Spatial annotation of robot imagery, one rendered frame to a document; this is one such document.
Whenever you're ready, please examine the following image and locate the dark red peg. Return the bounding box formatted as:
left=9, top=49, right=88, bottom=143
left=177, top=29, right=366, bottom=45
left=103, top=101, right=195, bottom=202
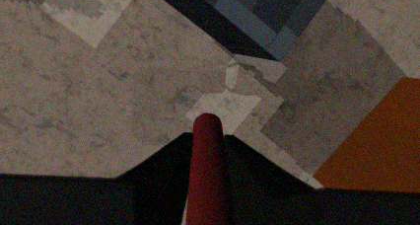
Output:
left=185, top=112, right=236, bottom=225

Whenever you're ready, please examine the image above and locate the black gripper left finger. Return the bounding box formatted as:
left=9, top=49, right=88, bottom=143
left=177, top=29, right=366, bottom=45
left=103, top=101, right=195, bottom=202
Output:
left=0, top=132, right=193, bottom=225

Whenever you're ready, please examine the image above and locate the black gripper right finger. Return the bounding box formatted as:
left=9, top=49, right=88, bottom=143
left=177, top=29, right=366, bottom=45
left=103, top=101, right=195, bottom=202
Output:
left=224, top=134, right=420, bottom=225

